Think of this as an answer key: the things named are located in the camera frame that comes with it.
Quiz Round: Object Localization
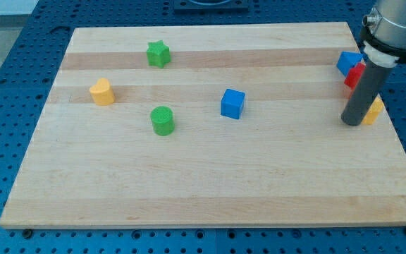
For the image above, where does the blue cube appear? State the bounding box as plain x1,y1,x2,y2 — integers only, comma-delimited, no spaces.
221,89,245,119

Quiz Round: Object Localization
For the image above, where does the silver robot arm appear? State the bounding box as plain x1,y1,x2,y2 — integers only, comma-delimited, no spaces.
360,0,406,68

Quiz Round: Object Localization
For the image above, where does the yellow hexagon block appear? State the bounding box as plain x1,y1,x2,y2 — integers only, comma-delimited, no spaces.
362,96,384,125

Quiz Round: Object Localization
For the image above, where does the wooden board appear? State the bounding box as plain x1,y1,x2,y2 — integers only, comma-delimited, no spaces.
0,22,406,229

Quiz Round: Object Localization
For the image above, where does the green cylinder block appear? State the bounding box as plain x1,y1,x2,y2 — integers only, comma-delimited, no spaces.
150,106,175,136

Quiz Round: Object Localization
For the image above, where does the green star block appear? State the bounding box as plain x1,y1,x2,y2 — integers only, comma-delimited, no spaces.
146,40,171,68

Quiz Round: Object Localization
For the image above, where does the yellow heart block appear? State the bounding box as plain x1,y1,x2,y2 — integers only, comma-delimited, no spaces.
89,78,116,106

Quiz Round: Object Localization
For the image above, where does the red block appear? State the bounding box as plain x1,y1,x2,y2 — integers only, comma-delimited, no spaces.
344,62,366,90

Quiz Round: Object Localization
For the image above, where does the blue triangle block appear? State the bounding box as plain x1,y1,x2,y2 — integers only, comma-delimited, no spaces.
336,52,363,77

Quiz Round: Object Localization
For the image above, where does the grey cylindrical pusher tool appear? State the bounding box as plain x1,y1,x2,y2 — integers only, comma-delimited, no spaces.
340,61,393,126

